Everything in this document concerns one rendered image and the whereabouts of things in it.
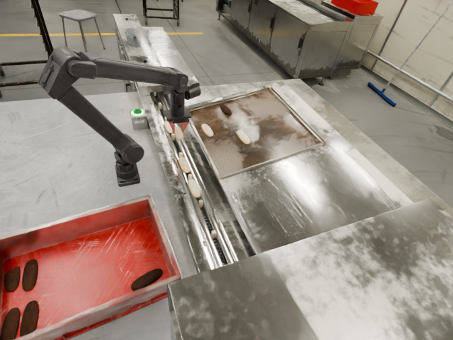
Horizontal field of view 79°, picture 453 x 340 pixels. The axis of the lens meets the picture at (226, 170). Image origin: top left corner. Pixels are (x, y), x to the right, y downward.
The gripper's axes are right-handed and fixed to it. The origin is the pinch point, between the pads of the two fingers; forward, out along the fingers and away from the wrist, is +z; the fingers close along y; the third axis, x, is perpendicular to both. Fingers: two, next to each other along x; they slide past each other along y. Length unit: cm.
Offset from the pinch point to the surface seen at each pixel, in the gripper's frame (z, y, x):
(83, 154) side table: 11.1, -40.0, 7.5
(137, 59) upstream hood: 2, -4, 80
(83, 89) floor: 95, -49, 222
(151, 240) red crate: 10.4, -21.2, -43.4
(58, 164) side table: 11, -50, 4
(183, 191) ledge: 6.9, -5.9, -28.6
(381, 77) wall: 94, 370, 178
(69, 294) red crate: 10, -46, -53
